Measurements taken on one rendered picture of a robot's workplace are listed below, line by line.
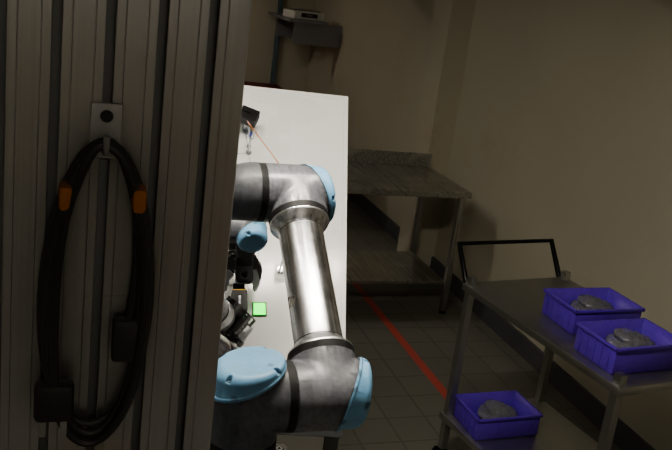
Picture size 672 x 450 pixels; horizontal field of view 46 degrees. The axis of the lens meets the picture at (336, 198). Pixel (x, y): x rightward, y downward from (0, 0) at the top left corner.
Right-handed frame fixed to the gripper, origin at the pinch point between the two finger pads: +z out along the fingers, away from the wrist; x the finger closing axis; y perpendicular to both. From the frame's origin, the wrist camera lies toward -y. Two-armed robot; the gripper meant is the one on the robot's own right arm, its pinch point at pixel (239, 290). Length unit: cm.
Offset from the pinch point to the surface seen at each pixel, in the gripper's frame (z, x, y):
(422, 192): 135, -125, 214
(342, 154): -14, -33, 46
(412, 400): 168, -98, 85
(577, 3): 13, -192, 229
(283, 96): -23, -15, 64
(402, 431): 156, -86, 59
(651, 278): 83, -198, 87
